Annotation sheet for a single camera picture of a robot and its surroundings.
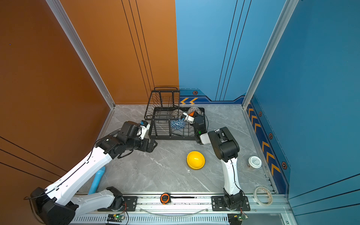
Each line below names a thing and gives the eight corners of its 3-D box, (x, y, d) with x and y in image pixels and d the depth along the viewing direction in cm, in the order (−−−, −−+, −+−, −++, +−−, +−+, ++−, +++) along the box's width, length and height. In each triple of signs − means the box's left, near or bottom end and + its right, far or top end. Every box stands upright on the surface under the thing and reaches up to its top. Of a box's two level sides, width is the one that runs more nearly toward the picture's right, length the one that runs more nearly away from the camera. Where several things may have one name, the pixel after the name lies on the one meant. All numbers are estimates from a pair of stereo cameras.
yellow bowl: (186, 172, 86) (186, 167, 80) (186, 156, 92) (186, 151, 86) (204, 172, 86) (205, 167, 80) (203, 156, 92) (204, 151, 86)
